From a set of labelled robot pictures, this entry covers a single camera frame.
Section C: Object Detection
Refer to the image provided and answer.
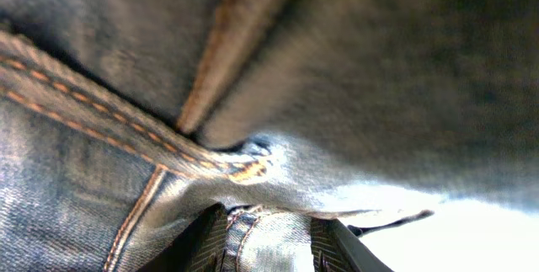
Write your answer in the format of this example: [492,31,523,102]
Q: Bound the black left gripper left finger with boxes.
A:
[139,203,227,272]

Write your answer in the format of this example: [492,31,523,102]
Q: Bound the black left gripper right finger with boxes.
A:
[310,218,392,272]

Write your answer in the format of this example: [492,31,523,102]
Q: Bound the light blue denim jeans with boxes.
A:
[1,0,538,271]

